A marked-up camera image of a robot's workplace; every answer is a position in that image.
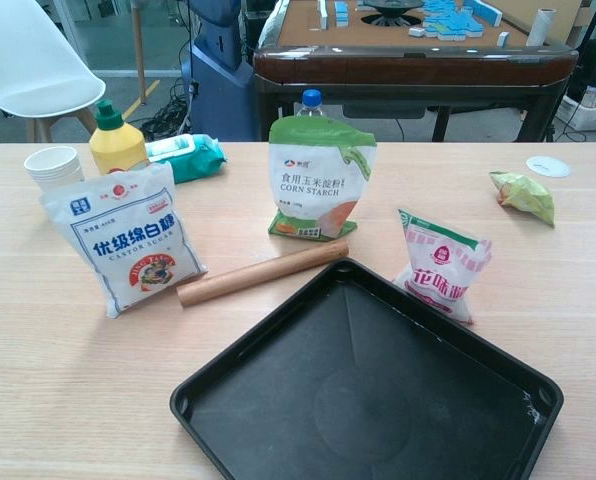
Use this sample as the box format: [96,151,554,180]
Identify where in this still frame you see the white round table grommet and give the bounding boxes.
[525,155,572,178]

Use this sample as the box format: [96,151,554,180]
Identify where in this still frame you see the yellow bottle green cap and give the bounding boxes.
[88,98,149,176]

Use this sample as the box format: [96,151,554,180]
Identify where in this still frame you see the blue chair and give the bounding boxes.
[187,0,259,144]

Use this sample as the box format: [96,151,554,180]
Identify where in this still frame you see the wooden rolling pin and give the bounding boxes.
[176,238,350,311]

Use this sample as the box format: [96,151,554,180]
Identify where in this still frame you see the black mahjong centre dome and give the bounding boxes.
[355,0,424,27]

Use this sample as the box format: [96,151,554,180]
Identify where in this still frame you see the teal wet wipes pack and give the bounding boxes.
[144,133,228,185]

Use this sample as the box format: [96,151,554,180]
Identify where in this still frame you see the dark liquid bottle blue cap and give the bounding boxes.
[296,89,325,121]

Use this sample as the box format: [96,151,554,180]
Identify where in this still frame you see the dark brown mahjong table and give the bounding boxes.
[252,0,579,144]

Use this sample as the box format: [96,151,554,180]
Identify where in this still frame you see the green white corn starch pouch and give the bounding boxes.
[267,117,378,240]

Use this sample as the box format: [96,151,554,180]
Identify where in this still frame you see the black baking tray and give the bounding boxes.
[169,257,565,480]

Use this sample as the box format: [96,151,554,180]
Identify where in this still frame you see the white chair wooden legs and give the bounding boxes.
[0,0,107,146]

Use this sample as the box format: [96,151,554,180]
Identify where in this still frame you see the crumpled green snack bag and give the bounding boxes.
[488,170,556,229]

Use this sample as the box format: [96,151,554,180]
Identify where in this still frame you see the white paper cup stack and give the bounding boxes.
[23,146,86,194]

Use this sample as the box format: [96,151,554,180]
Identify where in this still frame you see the white paper roll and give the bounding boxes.
[526,7,559,48]

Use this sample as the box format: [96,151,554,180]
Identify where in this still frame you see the white castor sugar bag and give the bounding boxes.
[38,162,210,320]

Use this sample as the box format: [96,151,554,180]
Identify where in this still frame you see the pink snack packet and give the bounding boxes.
[391,208,494,326]

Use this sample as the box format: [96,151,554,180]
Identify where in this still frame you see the tangled black floor cables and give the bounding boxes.
[140,79,199,144]

